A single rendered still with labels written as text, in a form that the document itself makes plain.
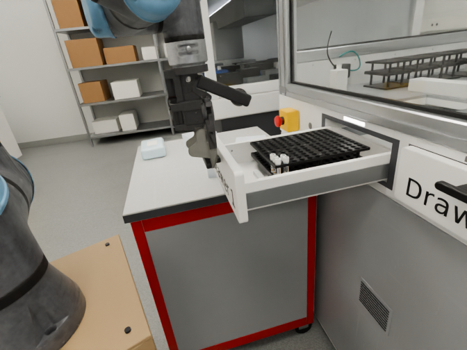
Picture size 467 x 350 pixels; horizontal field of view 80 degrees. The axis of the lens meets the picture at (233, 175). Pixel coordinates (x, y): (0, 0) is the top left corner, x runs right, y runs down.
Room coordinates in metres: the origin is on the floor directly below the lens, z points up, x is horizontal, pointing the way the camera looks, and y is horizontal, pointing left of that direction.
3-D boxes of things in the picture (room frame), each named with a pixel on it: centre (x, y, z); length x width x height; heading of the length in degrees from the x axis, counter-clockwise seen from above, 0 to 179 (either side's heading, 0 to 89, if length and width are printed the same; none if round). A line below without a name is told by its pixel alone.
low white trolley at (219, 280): (0.99, 0.08, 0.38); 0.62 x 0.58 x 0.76; 11
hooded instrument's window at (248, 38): (2.40, -0.30, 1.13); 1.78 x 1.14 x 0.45; 11
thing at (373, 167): (0.63, -0.19, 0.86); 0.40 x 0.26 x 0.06; 101
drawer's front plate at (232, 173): (0.59, 0.02, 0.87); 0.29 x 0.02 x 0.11; 11
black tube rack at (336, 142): (0.63, -0.18, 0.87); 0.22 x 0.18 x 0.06; 101
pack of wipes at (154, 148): (1.12, 0.32, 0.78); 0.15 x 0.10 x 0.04; 14
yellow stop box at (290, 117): (0.97, -0.22, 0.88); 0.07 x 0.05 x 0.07; 11
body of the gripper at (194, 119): (0.58, 0.07, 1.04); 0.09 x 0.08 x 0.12; 101
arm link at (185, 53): (0.58, 0.06, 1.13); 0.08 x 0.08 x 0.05
